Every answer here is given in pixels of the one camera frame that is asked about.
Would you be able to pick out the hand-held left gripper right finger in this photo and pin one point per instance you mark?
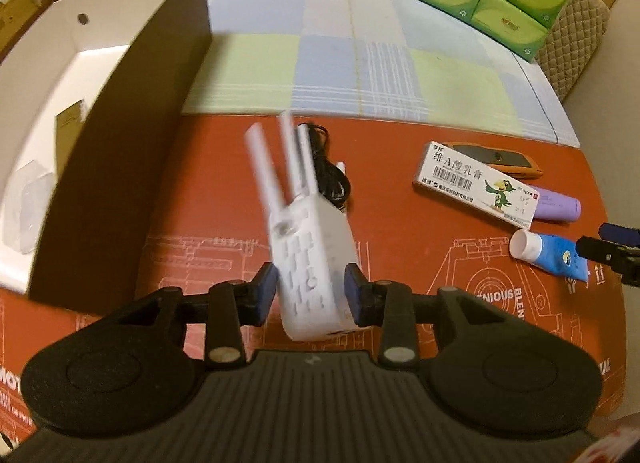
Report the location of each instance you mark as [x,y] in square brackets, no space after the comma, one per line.
[355,295]

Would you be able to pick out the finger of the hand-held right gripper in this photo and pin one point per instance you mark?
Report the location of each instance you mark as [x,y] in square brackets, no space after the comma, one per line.
[605,250]
[620,231]

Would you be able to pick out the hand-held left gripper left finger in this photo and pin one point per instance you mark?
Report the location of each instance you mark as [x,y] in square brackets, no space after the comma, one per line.
[265,293]

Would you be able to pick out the white wifi repeater with antennas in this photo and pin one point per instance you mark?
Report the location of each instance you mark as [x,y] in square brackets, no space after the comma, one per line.
[310,283]

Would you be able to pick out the blue tube with white cap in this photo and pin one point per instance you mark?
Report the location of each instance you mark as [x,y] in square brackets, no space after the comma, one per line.
[550,253]

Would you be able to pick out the purple cosmetic tube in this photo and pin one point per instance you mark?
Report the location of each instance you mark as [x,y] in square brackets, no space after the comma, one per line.
[557,203]

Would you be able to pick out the orange utility knife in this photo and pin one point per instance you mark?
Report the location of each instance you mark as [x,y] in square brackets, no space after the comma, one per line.
[515,160]

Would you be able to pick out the white ointment box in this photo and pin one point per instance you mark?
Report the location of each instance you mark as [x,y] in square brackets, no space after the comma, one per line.
[465,178]

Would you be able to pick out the brown cardboard box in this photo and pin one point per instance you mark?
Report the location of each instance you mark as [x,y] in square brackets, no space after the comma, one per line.
[125,168]

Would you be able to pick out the long olive box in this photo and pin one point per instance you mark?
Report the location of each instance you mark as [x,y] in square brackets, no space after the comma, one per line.
[70,138]

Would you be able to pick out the clear plastic case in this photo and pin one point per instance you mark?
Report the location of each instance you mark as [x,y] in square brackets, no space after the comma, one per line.
[30,208]

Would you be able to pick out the red printed table mat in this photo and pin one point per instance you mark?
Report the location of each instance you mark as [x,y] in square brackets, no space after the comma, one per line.
[425,253]

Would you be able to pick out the beige quilted chair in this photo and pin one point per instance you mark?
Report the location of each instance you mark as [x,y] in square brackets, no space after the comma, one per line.
[582,43]

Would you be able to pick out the red white patterned cloth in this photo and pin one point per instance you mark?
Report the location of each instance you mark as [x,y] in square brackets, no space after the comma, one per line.
[617,443]

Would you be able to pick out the pastel plaid tablecloth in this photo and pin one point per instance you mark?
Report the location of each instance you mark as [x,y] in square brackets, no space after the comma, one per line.
[350,68]

